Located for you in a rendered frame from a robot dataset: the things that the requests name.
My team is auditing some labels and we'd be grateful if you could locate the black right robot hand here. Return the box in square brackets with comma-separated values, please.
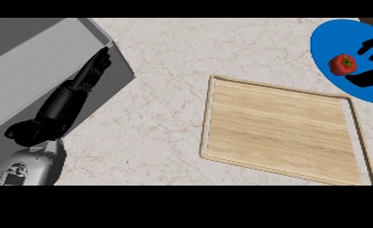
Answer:
[343, 38, 373, 89]

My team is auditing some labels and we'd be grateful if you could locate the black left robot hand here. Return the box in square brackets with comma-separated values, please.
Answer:
[3, 46, 113, 148]

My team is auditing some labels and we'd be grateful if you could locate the red bell pepper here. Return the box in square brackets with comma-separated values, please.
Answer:
[327, 53, 358, 77]

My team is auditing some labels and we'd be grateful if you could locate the blue plate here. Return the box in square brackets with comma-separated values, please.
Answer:
[309, 18, 373, 104]

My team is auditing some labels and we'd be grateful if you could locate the pale wooden tray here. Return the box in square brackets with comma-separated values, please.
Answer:
[197, 74, 373, 187]

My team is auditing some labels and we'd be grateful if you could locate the grey flat appliance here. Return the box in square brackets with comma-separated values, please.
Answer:
[0, 17, 137, 164]

